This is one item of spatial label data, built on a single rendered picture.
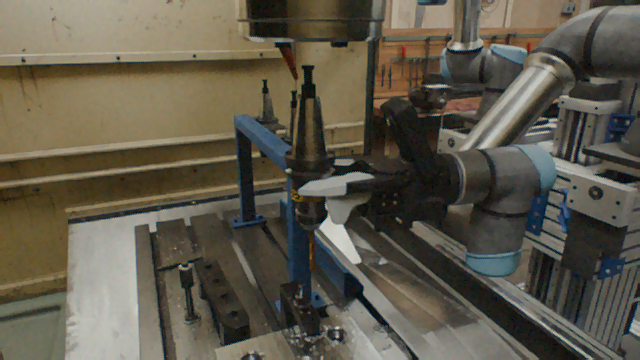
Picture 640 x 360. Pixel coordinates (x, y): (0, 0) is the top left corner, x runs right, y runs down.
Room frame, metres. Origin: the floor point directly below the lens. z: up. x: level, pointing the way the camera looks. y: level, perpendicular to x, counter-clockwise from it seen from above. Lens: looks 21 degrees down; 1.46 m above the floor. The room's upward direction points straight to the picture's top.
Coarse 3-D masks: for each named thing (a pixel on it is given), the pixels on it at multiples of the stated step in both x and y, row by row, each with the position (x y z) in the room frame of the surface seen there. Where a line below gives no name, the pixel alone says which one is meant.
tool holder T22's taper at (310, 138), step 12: (300, 96) 0.49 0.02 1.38; (300, 108) 0.48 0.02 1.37; (312, 108) 0.48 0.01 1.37; (300, 120) 0.48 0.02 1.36; (312, 120) 0.47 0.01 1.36; (300, 132) 0.47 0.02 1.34; (312, 132) 0.47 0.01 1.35; (324, 132) 0.48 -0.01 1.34; (300, 144) 0.47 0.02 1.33; (312, 144) 0.47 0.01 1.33; (324, 144) 0.48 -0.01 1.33; (300, 156) 0.47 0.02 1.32; (312, 156) 0.47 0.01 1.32
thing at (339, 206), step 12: (324, 180) 0.46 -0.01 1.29; (336, 180) 0.46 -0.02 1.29; (348, 180) 0.46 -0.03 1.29; (300, 192) 0.45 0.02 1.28; (312, 192) 0.45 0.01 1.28; (324, 192) 0.45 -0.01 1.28; (336, 192) 0.45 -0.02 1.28; (336, 204) 0.46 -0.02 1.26; (348, 204) 0.47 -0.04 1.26; (360, 204) 0.47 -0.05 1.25; (336, 216) 0.46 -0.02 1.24; (348, 216) 0.47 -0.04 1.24
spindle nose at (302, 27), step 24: (240, 0) 0.45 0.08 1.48; (264, 0) 0.42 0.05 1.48; (288, 0) 0.41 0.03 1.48; (312, 0) 0.41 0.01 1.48; (336, 0) 0.41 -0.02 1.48; (360, 0) 0.42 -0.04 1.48; (384, 0) 0.46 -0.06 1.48; (240, 24) 0.46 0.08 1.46; (264, 24) 0.42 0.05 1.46; (288, 24) 0.41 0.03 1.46; (312, 24) 0.41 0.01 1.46; (336, 24) 0.41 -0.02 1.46; (360, 24) 0.43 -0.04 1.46
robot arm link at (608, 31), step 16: (608, 16) 0.73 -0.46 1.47; (624, 16) 0.70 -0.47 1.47; (592, 32) 0.73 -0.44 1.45; (608, 32) 0.71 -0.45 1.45; (624, 32) 0.69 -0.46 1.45; (592, 48) 0.72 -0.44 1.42; (608, 48) 0.70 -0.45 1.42; (624, 48) 0.68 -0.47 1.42; (592, 64) 0.73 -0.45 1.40; (608, 64) 0.70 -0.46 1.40; (624, 64) 0.68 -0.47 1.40
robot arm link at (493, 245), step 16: (448, 208) 0.61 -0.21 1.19; (464, 208) 0.60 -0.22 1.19; (480, 208) 0.55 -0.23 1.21; (448, 224) 0.60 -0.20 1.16; (464, 224) 0.58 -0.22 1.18; (480, 224) 0.55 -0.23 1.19; (496, 224) 0.53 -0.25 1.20; (512, 224) 0.53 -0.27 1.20; (464, 240) 0.57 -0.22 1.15; (480, 240) 0.54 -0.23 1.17; (496, 240) 0.53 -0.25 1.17; (512, 240) 0.53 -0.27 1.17; (480, 256) 0.54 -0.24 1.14; (496, 256) 0.53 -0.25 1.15; (512, 256) 0.53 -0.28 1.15; (480, 272) 0.54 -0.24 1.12; (496, 272) 0.53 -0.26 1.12; (512, 272) 0.54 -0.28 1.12
